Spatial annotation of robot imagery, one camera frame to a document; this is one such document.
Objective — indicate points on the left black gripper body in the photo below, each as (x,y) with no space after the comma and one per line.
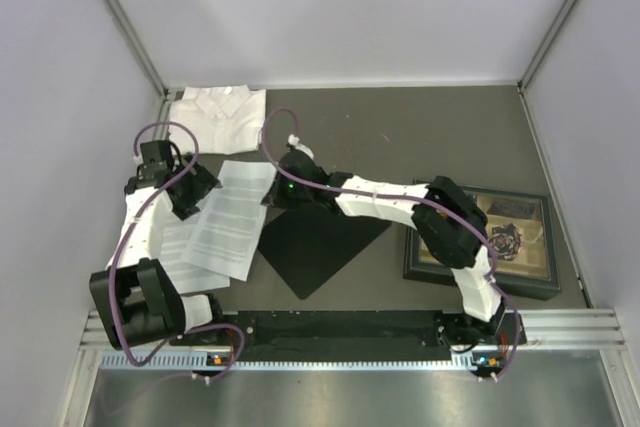
(194,187)

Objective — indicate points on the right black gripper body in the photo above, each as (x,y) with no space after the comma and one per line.
(286,196)

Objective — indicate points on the black clipboard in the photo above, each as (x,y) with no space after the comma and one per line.
(306,247)

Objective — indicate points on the printed paper sheet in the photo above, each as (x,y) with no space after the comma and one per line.
(228,228)
(179,242)

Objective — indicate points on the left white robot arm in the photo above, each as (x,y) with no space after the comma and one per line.
(148,303)

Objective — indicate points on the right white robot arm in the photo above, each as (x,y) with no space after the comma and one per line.
(446,220)

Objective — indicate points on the folded white shirt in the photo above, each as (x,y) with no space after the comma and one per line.
(218,120)

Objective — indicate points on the dark patterned item in box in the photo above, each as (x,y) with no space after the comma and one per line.
(506,240)

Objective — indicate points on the dark framed compartment box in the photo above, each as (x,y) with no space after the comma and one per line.
(534,273)

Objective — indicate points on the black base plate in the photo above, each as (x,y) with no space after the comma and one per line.
(269,332)

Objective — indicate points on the slotted cable duct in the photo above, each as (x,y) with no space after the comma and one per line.
(208,361)

